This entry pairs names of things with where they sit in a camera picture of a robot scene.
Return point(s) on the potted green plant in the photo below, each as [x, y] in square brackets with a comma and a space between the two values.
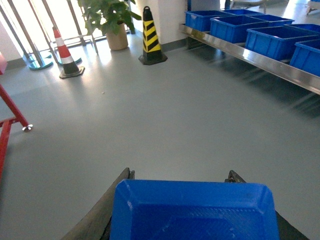
[110, 17]

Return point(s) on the blue bin on shelf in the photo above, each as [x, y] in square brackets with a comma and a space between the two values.
[200, 20]
[233, 29]

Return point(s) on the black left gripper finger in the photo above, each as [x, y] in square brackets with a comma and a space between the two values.
[95, 225]

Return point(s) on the stainless steel shelf rack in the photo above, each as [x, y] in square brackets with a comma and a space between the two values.
[280, 69]

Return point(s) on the red white traffic cone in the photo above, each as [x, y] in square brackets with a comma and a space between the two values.
[70, 68]

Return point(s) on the blue plastic part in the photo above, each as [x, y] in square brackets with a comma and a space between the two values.
[190, 210]

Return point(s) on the red table frame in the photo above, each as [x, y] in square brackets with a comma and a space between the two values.
[6, 125]

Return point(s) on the yellow black traffic cone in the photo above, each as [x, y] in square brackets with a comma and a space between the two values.
[151, 53]

